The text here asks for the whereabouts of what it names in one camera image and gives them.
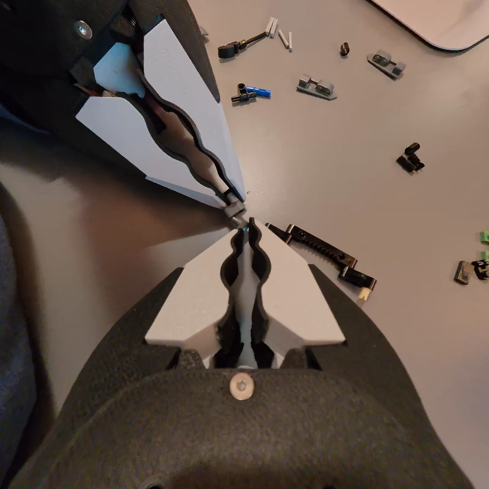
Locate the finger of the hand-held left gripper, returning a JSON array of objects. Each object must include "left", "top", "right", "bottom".
[
  {"left": 141, "top": 18, "right": 246, "bottom": 204},
  {"left": 76, "top": 96, "right": 230, "bottom": 209}
]

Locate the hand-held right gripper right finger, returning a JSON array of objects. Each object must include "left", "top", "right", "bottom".
[{"left": 248, "top": 217, "right": 346, "bottom": 369}]

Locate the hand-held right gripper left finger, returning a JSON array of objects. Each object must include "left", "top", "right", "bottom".
[{"left": 145, "top": 229, "right": 245, "bottom": 369}]

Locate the grey lego cross connector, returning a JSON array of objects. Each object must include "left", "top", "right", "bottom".
[{"left": 223, "top": 199, "right": 247, "bottom": 219}]

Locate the black lego axle with connector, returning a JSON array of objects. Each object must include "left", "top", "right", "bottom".
[{"left": 217, "top": 32, "right": 268, "bottom": 59}]

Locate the black lego gear rack assembly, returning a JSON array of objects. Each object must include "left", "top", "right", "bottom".
[{"left": 267, "top": 223, "right": 377, "bottom": 303}]

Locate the grey lego panel piece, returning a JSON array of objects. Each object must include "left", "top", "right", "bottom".
[
  {"left": 296, "top": 73, "right": 338, "bottom": 101},
  {"left": 367, "top": 49, "right": 406, "bottom": 80}
]

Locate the dark lego slope piece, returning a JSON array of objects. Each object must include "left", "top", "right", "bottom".
[{"left": 453, "top": 260, "right": 474, "bottom": 286}]

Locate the black lego block connector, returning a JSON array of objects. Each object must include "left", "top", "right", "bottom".
[{"left": 396, "top": 153, "right": 426, "bottom": 173}]

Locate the black connector with blue pin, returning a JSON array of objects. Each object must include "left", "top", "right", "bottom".
[{"left": 231, "top": 83, "right": 272, "bottom": 103}]

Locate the person's torso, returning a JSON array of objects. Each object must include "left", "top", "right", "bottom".
[{"left": 0, "top": 183, "right": 58, "bottom": 489}]

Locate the white monitor stand base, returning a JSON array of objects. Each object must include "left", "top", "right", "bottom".
[{"left": 368, "top": 0, "right": 489, "bottom": 51}]

